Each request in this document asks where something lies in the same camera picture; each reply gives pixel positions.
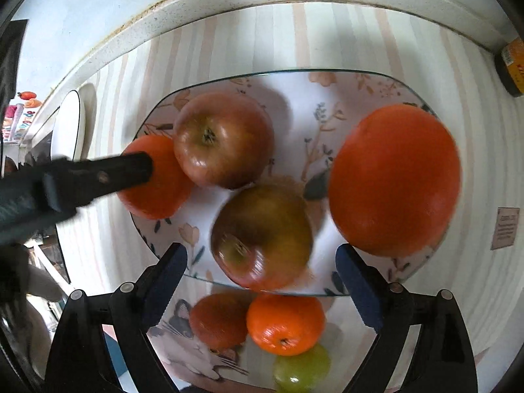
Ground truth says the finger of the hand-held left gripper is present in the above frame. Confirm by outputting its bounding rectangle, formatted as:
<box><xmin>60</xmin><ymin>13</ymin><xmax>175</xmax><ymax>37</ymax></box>
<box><xmin>41</xmin><ymin>151</ymin><xmax>154</xmax><ymax>210</ymax></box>

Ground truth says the dark sauce bottle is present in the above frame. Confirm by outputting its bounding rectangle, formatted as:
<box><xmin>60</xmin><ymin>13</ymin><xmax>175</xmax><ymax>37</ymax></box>
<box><xmin>494</xmin><ymin>38</ymin><xmax>524</xmax><ymax>98</ymax></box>

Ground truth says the striped cat mat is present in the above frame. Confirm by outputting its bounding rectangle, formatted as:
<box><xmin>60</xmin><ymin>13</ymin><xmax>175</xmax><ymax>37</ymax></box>
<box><xmin>53</xmin><ymin>2</ymin><xmax>524</xmax><ymax>393</ymax></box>

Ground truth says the floral ceramic plate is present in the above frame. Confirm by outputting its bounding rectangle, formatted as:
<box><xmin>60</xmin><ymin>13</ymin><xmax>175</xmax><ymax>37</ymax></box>
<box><xmin>129</xmin><ymin>69</ymin><xmax>460</xmax><ymax>298</ymax></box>

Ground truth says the colourful wall sticker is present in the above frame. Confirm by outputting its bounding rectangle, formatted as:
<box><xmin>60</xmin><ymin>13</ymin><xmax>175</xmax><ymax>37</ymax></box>
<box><xmin>0</xmin><ymin>90</ymin><xmax>44</xmax><ymax>144</ymax></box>

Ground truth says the dark red apple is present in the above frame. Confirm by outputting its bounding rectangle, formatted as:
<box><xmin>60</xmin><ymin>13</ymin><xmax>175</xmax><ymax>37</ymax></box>
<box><xmin>174</xmin><ymin>92</ymin><xmax>275</xmax><ymax>189</ymax></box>

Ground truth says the red and green apple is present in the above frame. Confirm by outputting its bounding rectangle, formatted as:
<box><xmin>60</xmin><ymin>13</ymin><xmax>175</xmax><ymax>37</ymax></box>
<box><xmin>211</xmin><ymin>184</ymin><xmax>314</xmax><ymax>291</ymax></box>

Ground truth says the small dark orange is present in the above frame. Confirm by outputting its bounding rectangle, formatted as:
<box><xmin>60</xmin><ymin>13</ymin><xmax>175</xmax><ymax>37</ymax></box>
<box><xmin>189</xmin><ymin>292</ymin><xmax>249</xmax><ymax>351</ymax></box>

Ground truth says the white round plate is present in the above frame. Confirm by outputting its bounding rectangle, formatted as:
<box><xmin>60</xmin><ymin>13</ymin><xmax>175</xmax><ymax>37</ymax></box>
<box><xmin>51</xmin><ymin>84</ymin><xmax>97</xmax><ymax>161</ymax></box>

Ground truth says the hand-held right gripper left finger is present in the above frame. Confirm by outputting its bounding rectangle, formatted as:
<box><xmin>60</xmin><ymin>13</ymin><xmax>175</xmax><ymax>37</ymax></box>
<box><xmin>45</xmin><ymin>242</ymin><xmax>189</xmax><ymax>393</ymax></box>

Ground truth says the large orange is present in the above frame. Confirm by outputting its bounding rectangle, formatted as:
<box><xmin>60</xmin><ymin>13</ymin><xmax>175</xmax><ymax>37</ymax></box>
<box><xmin>328</xmin><ymin>104</ymin><xmax>462</xmax><ymax>258</ymax></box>

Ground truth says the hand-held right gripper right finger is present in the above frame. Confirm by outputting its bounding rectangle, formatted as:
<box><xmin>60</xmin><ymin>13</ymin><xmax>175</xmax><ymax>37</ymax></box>
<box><xmin>335</xmin><ymin>243</ymin><xmax>479</xmax><ymax>393</ymax></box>

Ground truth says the medium orange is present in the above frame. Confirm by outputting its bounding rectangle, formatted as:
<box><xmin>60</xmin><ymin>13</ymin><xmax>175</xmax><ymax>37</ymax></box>
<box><xmin>117</xmin><ymin>135</ymin><xmax>196</xmax><ymax>220</ymax></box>

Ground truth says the mandarin with green stem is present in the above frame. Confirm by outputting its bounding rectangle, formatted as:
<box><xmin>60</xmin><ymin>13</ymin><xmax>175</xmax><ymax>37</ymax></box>
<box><xmin>246</xmin><ymin>293</ymin><xmax>326</xmax><ymax>356</ymax></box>

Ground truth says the person's left hand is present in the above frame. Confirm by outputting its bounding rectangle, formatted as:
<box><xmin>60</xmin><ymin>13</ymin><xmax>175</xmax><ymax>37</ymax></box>
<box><xmin>0</xmin><ymin>245</ymin><xmax>63</xmax><ymax>301</ymax></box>

